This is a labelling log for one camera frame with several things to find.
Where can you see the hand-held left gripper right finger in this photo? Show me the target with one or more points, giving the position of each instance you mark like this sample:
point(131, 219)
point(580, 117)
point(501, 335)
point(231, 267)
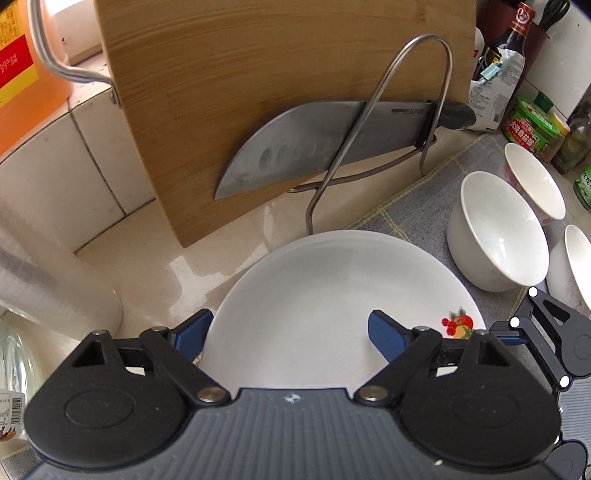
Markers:
point(390, 337)

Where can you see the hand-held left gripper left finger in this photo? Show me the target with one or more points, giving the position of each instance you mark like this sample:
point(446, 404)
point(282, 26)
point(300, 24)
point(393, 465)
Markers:
point(194, 330)

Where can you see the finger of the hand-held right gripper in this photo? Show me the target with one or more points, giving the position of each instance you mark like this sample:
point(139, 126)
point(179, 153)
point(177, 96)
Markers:
point(515, 339)

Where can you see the white floral bowl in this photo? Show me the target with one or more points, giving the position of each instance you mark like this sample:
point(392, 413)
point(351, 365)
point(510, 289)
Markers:
point(498, 230)
point(577, 263)
point(531, 175)

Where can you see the white fruit print plate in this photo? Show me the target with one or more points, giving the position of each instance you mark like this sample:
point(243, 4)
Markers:
point(323, 286)

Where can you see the grey blue checked towel mat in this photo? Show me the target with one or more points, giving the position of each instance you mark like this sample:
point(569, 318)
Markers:
point(415, 198)

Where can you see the clear cling film roll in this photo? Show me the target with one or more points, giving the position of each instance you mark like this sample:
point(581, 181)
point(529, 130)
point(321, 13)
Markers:
point(46, 277)

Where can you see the green label bottle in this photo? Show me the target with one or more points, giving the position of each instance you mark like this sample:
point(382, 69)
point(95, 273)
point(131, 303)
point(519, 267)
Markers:
point(584, 182)

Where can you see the glass jar with yellow lid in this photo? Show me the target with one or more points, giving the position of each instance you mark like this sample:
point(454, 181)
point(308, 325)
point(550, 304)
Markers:
point(11, 369)

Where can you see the glass pickle jar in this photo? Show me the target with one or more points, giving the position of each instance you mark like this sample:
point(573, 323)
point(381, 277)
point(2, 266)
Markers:
point(575, 145)

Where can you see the green lid sauce jar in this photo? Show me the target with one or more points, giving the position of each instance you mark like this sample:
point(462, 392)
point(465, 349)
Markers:
point(531, 124)

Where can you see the white blue printed bag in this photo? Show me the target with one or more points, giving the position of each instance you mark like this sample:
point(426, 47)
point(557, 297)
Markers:
point(503, 97)

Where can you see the bamboo cutting board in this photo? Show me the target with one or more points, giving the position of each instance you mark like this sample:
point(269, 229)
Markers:
point(231, 69)

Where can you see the mint binder clip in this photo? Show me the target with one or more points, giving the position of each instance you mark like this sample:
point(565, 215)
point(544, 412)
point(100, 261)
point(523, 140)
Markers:
point(491, 72)

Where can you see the orange cooking oil bottle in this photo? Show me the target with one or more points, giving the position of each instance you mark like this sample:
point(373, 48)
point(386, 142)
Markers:
point(27, 92)

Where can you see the dark knife block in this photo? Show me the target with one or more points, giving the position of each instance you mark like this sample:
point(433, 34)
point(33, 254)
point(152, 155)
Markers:
point(554, 50)

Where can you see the red white printed bag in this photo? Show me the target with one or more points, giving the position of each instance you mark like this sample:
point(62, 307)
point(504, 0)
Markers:
point(479, 46)

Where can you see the dark soy sauce bottle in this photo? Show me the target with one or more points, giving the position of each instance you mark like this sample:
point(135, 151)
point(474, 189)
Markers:
point(519, 27)

